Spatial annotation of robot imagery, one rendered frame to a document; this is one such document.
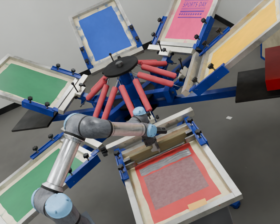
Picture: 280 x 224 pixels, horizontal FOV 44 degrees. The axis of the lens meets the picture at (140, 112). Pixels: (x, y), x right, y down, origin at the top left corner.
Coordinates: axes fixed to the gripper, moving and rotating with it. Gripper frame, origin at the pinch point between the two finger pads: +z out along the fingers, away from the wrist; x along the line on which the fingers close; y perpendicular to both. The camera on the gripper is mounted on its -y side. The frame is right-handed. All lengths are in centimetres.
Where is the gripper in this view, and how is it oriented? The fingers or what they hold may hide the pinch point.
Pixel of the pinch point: (159, 149)
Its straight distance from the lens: 234.8
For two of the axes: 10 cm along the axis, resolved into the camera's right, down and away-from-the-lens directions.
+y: -9.1, 4.1, -0.1
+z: 3.5, 7.8, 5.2
